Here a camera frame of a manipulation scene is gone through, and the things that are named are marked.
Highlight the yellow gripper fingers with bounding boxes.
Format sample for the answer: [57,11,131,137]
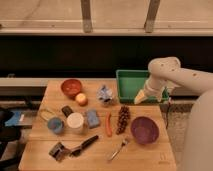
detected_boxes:
[134,89,147,104]

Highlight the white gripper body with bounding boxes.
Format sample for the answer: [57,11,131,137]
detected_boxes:
[144,77,164,98]

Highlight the silver metal fork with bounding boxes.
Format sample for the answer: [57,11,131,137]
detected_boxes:
[107,138,130,162]

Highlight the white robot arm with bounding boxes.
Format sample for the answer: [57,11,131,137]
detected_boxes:
[134,56,213,171]

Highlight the blue plastic cup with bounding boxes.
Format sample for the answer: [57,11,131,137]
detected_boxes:
[47,117,64,134]

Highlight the green plastic bin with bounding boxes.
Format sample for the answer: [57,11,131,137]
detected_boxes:
[115,69,170,104]

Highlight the purple bowl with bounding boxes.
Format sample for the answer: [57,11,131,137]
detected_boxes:
[131,116,159,145]

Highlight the orange carrot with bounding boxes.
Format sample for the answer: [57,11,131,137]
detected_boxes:
[105,113,112,137]

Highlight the blue sponge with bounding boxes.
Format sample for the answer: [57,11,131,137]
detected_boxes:
[86,109,100,129]

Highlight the apple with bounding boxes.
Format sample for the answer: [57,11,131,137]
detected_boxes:
[75,93,88,106]

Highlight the red bowl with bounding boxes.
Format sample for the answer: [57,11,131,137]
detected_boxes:
[61,79,82,99]

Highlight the white lidded container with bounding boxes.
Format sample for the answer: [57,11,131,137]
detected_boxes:
[66,113,84,134]

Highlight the small black box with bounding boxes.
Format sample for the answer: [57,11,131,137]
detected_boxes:
[61,106,73,117]

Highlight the clear yellowish glass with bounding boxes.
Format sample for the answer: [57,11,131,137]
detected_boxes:
[39,109,55,121]

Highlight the metal clip tool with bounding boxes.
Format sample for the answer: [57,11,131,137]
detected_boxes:
[49,142,70,162]

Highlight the blue object on floor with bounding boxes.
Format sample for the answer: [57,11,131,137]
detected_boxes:
[5,110,24,126]

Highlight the black chair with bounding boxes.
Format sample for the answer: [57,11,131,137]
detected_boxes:
[0,107,21,171]

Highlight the black handled utensil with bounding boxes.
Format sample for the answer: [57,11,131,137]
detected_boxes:
[71,135,99,157]

